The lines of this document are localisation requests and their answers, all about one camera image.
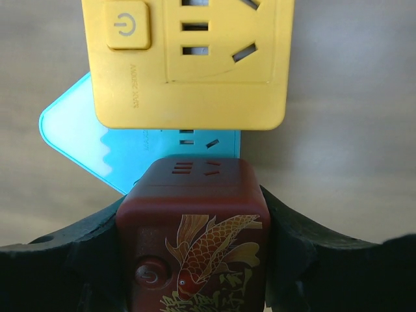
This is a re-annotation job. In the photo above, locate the yellow cube socket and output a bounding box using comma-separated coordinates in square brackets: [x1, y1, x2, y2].
[82, 1, 294, 130]

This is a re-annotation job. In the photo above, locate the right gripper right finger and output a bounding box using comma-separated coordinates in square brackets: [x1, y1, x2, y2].
[261, 188, 415, 312]

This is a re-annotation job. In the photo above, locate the brown patterned cube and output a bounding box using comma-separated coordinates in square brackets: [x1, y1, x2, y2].
[116, 158, 270, 311]

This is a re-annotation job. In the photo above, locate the teal triangular block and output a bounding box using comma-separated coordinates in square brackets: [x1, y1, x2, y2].
[39, 73, 241, 194]

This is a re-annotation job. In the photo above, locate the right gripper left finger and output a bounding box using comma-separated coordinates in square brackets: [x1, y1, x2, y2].
[1, 199, 127, 311]

